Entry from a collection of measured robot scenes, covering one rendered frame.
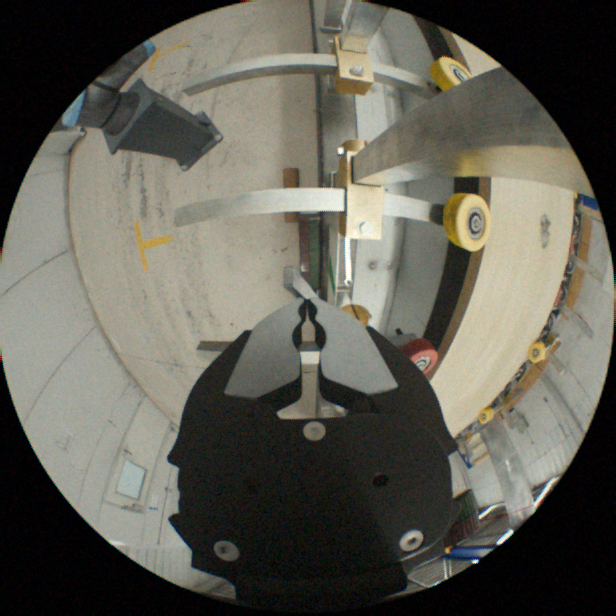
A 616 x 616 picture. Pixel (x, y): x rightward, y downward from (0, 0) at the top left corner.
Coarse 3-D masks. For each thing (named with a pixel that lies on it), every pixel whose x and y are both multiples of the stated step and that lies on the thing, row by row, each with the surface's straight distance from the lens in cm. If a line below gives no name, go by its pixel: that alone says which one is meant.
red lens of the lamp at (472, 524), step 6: (474, 516) 23; (462, 522) 22; (468, 522) 22; (474, 522) 23; (480, 522) 24; (450, 528) 22; (456, 528) 22; (462, 528) 22; (468, 528) 22; (474, 528) 23; (450, 534) 22; (456, 534) 22; (462, 534) 22; (468, 534) 23; (444, 540) 22; (450, 540) 22; (456, 540) 22; (462, 540) 23
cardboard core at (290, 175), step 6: (288, 168) 104; (294, 168) 104; (288, 174) 103; (294, 174) 103; (288, 180) 103; (294, 180) 103; (288, 186) 102; (294, 186) 102; (288, 216) 102; (294, 216) 102; (288, 222) 102; (294, 222) 102
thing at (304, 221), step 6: (300, 222) 39; (306, 222) 39; (300, 228) 39; (306, 228) 39; (300, 234) 39; (306, 234) 39; (300, 240) 40; (306, 240) 40; (300, 246) 40; (306, 246) 40; (306, 252) 40; (306, 258) 41; (306, 264) 41; (306, 270) 41; (306, 276) 42
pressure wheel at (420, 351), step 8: (408, 344) 35; (416, 344) 35; (424, 344) 35; (408, 352) 34; (416, 352) 33; (424, 352) 34; (432, 352) 35; (416, 360) 34; (424, 360) 36; (432, 360) 37; (424, 368) 38
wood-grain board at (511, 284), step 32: (448, 32) 56; (480, 64) 52; (480, 192) 35; (512, 192) 40; (544, 192) 59; (512, 224) 40; (480, 256) 34; (512, 256) 43; (544, 256) 63; (480, 288) 36; (512, 288) 47; (544, 288) 74; (480, 320) 41; (512, 320) 57; (544, 320) 97; (448, 352) 40; (480, 352) 52; (512, 352) 77; (448, 384) 53; (480, 384) 74; (448, 416) 84
